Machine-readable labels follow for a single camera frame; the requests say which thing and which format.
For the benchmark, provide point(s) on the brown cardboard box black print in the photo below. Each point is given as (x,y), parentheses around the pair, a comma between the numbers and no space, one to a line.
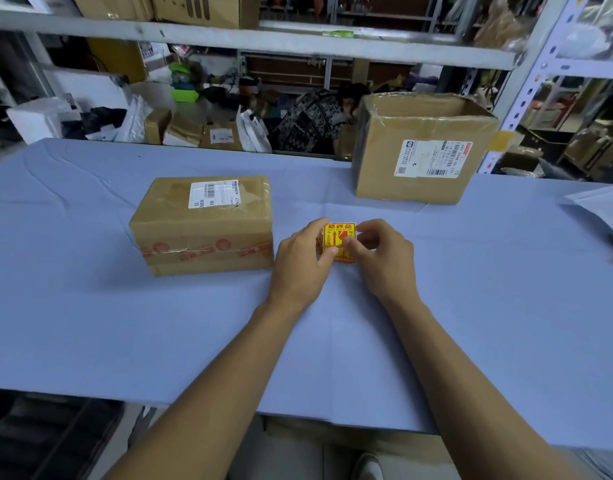
(206,8)

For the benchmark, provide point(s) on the green plastic tool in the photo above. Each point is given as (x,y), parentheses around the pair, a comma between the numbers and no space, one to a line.
(338,33)

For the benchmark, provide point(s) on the white paper sheet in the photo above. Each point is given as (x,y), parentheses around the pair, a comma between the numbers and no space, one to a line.
(602,203)

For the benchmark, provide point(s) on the grey metal shelving rack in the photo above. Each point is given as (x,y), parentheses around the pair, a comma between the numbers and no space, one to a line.
(236,39)

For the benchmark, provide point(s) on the person's left hand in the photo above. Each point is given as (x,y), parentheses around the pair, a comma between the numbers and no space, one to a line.
(296,267)

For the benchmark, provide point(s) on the white foam box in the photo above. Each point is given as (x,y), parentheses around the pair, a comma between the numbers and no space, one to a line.
(41,120)

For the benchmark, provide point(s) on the small narrow cardboard box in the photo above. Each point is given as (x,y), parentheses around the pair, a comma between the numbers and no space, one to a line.
(156,125)

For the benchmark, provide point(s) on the person's grey shoe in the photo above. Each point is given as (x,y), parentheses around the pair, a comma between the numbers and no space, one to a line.
(369,467)

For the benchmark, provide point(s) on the person's left forearm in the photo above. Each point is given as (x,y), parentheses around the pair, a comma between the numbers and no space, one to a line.
(221,389)

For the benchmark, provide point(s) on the sealed cardboard box red tape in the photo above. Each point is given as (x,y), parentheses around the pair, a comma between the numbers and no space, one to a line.
(206,229)

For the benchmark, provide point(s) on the person's right thumb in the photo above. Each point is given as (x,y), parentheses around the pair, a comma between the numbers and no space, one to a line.
(355,252)

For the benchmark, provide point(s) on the plain brown cardboard box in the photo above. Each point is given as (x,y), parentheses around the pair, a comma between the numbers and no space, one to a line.
(114,5)

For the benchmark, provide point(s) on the open cardboard box white label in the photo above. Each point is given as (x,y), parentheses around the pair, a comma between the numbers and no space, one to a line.
(416,154)

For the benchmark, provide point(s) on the yellow red sticker roll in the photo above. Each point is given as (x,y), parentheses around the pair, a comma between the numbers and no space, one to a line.
(339,238)

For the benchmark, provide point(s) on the person's left thumb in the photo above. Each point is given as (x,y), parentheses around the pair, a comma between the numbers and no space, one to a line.
(327,258)

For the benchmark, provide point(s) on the yellow-brown cardboard box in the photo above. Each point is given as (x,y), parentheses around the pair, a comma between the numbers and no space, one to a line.
(115,58)

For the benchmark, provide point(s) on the blue table cloth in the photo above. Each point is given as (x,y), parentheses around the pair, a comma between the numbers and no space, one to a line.
(86,304)

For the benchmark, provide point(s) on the person's right forearm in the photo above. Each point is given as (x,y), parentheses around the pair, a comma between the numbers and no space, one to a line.
(466,389)

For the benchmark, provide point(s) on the small cardboard box white label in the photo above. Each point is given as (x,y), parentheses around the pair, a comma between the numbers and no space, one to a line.
(221,135)

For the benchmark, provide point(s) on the black plastic crate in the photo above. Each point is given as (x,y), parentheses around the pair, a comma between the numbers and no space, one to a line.
(46,434)

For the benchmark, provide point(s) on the person's right hand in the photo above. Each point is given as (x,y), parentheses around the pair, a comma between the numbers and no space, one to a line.
(389,267)

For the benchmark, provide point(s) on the white plastic bag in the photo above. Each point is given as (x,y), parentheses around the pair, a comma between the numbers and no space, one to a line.
(251,130)

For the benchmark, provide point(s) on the green plastic toy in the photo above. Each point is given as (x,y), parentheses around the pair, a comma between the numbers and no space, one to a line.
(184,84)

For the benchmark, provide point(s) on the black cloth pile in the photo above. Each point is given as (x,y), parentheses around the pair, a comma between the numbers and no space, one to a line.
(99,122)

